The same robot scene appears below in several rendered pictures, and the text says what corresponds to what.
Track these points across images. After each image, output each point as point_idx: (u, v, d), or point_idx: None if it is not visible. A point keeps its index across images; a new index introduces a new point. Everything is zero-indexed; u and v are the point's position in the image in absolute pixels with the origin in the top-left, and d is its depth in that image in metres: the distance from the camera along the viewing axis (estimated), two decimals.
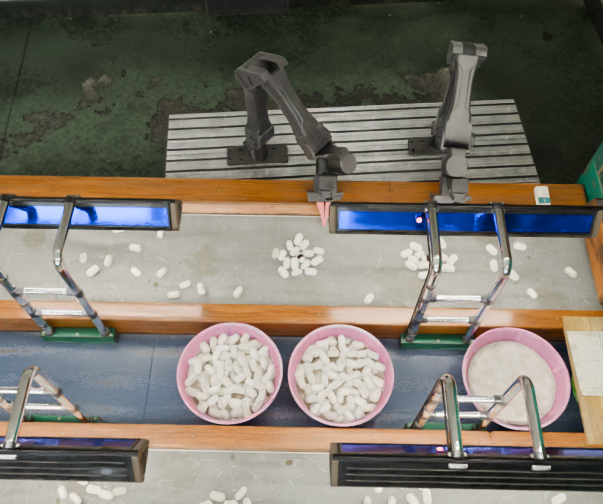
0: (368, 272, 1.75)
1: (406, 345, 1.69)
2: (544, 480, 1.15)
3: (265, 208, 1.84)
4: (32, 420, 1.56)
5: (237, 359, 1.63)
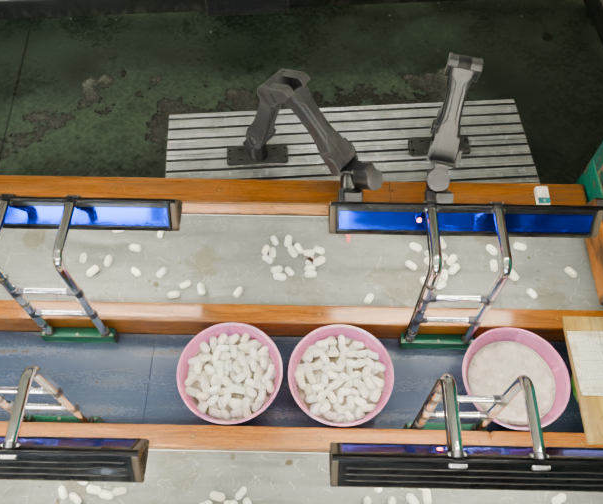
0: (368, 272, 1.75)
1: (406, 345, 1.69)
2: (544, 480, 1.15)
3: (265, 208, 1.84)
4: (32, 420, 1.56)
5: (237, 359, 1.63)
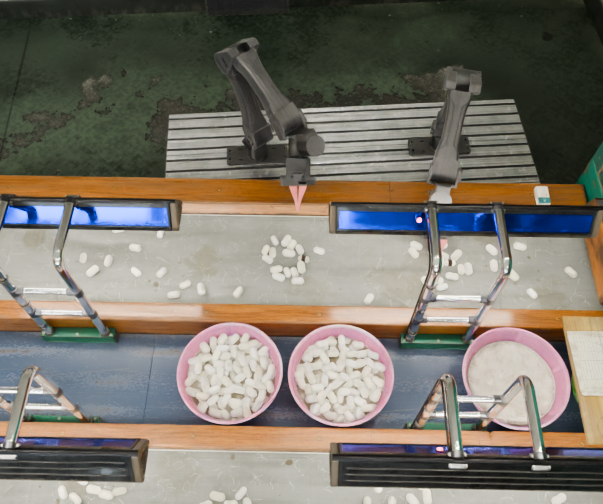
0: (368, 272, 1.75)
1: (406, 345, 1.69)
2: (544, 480, 1.15)
3: (265, 208, 1.84)
4: (32, 420, 1.56)
5: (237, 359, 1.63)
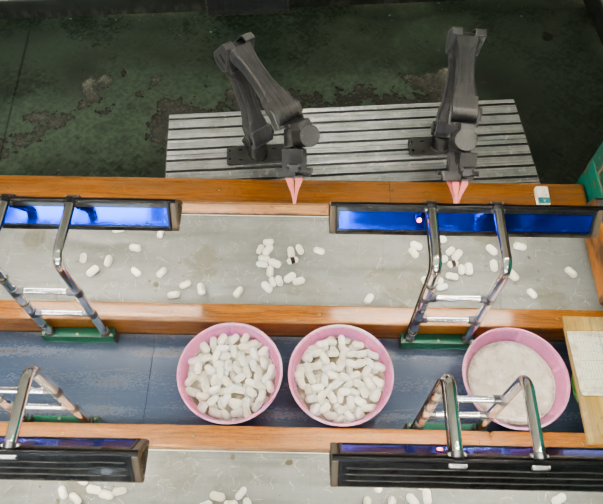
0: (368, 272, 1.75)
1: (406, 345, 1.69)
2: (544, 480, 1.15)
3: (265, 208, 1.84)
4: (32, 420, 1.56)
5: (237, 359, 1.63)
